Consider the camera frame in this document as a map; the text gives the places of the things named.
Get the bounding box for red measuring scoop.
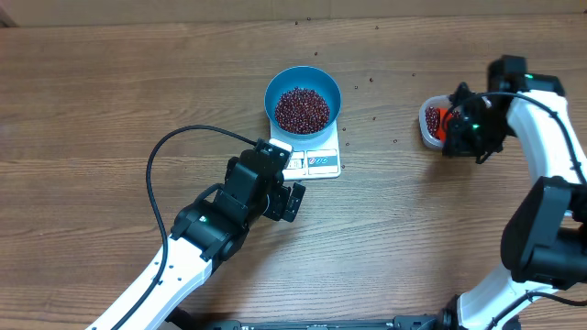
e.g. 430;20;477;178
436;108;453;142

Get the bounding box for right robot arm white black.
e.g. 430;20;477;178
426;55;586;330

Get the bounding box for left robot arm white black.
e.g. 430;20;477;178
90;138;305;330

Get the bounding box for white digital kitchen scale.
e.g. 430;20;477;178
270;122;341;182

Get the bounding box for red beans in bowl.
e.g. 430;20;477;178
274;87;330;135

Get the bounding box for teal blue bowl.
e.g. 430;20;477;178
264;66;342;138

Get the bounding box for red adzuki beans pile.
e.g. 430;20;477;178
425;106;440;139

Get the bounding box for clear plastic container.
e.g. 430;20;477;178
418;95;451;150

